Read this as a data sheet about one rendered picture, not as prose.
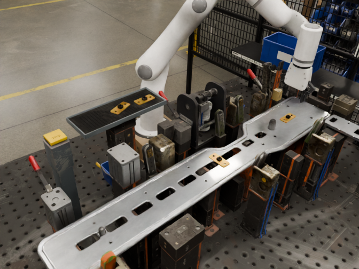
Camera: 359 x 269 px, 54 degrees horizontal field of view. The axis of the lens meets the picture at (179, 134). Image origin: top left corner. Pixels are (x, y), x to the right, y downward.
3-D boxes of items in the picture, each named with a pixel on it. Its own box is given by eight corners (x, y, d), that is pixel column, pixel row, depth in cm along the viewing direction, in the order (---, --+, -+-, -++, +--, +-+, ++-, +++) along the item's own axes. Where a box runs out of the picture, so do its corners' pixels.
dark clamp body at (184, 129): (178, 204, 158) (181, 136, 135) (159, 187, 166) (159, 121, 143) (195, 192, 164) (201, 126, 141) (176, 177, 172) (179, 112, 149)
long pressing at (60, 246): (67, 300, 92) (66, 297, 91) (31, 245, 105) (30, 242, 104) (333, 116, 168) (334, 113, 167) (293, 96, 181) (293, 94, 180)
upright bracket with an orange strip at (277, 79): (262, 145, 194) (280, 62, 164) (260, 144, 195) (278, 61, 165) (265, 143, 196) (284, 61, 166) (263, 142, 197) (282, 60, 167)
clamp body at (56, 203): (68, 281, 127) (48, 216, 105) (53, 260, 133) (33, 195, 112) (91, 266, 132) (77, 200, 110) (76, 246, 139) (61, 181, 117)
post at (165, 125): (164, 199, 160) (164, 128, 136) (157, 193, 163) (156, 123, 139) (172, 194, 163) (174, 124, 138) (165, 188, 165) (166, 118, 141)
